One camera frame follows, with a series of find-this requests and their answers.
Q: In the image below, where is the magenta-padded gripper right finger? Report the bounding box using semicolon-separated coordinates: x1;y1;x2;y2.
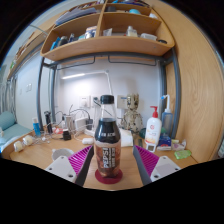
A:
132;144;182;187

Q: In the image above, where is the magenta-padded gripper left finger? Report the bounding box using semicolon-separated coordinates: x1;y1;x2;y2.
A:
44;144;95;187

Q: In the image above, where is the cola bottle with black cap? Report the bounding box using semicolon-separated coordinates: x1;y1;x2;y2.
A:
93;94;123;179

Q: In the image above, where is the speckled white mug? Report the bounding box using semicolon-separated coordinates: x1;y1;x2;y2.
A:
51;147;75;162

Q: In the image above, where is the green packet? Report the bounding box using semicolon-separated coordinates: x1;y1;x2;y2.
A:
173;149;193;160

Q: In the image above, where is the small white digital display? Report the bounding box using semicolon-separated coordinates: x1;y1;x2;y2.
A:
145;143;157;153

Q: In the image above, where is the small blue box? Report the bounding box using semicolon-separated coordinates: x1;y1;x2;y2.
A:
157;133;173;148

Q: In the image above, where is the white lotion bottle, red pump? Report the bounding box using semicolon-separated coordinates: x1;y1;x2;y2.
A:
144;105;163;146

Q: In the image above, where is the small white oval case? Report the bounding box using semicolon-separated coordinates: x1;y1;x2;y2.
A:
81;137;95;145

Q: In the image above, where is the white tape roll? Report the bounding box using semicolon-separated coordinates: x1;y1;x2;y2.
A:
13;140;25;153
22;134;35;147

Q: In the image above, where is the blue tube bottle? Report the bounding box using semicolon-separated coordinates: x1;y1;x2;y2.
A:
31;116;42;137

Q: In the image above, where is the clear pump bottle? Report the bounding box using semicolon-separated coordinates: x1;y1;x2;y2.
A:
160;94;174;136

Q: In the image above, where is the black electric shaver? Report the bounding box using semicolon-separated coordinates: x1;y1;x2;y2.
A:
43;110;54;134

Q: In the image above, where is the white power adapter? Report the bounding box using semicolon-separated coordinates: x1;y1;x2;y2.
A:
73;117;88;132

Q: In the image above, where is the white tissue pack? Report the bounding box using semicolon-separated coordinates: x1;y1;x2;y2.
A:
118;127;134;148

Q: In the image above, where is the flat round red coaster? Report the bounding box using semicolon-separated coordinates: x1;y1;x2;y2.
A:
94;168;124;185

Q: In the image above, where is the teal sofa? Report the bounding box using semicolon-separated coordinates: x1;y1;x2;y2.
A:
0;110;33;148

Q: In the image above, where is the wooden tree figurine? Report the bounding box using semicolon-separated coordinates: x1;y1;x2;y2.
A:
121;93;144;133

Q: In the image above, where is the wooden wardrobe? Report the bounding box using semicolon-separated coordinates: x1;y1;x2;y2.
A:
143;0;224;164

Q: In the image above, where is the white desk lamp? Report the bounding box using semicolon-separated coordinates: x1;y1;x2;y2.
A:
60;69;114;101

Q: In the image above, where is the wooden shelf unit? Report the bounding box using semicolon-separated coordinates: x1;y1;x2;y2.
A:
40;1;176;62

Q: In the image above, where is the grey metal frame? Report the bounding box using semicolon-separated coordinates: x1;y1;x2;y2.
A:
35;49;183;139

